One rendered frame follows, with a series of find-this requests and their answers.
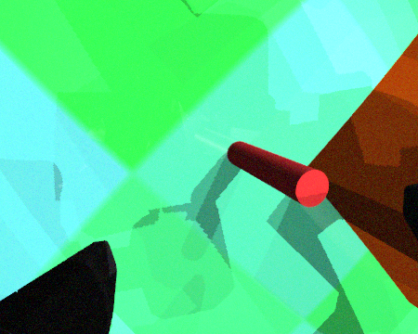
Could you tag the red peg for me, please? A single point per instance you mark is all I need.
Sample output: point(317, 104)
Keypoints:
point(306, 185)

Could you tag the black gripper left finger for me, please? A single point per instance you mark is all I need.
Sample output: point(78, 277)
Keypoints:
point(75, 297)

